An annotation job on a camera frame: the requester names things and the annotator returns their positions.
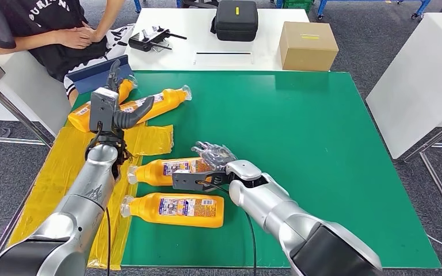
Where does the person's left hand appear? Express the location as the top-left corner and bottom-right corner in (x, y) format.
(79, 22), (106, 44)

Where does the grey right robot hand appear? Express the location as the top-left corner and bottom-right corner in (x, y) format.
(191, 141), (239, 172)

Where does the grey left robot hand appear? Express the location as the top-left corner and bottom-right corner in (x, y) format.
(104, 59), (155, 131)

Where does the person's right hand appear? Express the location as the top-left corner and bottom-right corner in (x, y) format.
(54, 26), (93, 49)

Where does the orange detergent bottle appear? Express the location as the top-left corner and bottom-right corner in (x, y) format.
(127, 156), (215, 187)
(120, 193), (225, 228)
(67, 77), (139, 133)
(119, 85), (193, 125)

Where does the person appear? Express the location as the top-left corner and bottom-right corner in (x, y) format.
(0, 0), (135, 106)

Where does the black remote controller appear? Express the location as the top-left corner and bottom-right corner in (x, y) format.
(128, 25), (188, 52)

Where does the white bench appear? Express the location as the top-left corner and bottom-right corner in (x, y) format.
(0, 40), (71, 136)

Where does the green table mat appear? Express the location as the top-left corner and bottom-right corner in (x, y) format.
(68, 70), (442, 269)

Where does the white table with slot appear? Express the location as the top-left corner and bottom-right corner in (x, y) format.
(124, 8), (330, 72)

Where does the yellow plastic sheet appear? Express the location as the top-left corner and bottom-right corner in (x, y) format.
(7, 121), (175, 270)

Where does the black carrying case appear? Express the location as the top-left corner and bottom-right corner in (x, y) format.
(210, 0), (259, 42)

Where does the brown cardboard box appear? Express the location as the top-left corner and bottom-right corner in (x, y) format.
(279, 21), (340, 72)

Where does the green plastic crate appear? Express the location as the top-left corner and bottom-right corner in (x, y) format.
(283, 0), (315, 13)

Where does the plain white table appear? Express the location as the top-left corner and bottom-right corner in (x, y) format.
(365, 12), (442, 229)

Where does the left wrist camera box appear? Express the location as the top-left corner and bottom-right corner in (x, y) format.
(89, 87), (120, 133)

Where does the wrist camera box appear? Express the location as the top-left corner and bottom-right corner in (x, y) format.
(89, 87), (120, 133)
(172, 169), (231, 193)

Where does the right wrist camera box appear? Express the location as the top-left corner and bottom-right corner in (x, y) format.
(172, 169), (231, 193)

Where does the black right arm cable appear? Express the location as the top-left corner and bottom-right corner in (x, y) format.
(196, 179), (258, 276)

